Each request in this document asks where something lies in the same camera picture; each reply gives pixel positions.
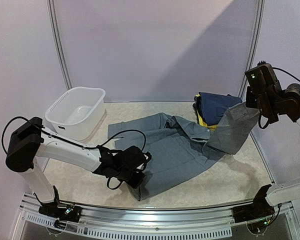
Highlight grey denim cloth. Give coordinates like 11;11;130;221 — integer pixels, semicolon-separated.
108;103;260;201

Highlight navy blue tank top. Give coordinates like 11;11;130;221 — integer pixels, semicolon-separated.
198;92;242;126

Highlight white plastic wash basin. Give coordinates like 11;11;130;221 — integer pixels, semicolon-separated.
45;86;106;141

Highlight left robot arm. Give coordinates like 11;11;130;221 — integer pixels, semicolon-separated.
2;116;152;217

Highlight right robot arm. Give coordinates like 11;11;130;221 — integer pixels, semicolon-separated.
248;116;300;218

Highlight yellow shorts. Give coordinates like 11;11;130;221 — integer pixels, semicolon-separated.
192;94;217;131

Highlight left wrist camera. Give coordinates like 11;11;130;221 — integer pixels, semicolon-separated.
120;146;152;172

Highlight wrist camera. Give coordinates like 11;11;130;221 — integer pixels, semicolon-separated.
244;60;282;95
120;146;152;172

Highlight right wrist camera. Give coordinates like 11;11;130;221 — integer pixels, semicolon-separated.
244;60;282;95

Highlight right aluminium corner post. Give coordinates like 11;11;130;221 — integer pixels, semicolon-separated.
238;0;265;101

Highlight aluminium corner post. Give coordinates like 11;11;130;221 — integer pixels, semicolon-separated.
46;0;73;90
238;0;265;101

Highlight front aluminium rail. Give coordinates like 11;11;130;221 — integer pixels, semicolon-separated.
13;193;298;238

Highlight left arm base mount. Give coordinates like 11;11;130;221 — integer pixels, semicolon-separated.
36;186;82;230

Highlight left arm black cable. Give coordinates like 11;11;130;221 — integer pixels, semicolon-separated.
1;115;147;190

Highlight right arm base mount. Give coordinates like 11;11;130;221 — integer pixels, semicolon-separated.
232;199;282;236

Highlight left aluminium corner post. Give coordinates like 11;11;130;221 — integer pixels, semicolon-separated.
46;0;73;90

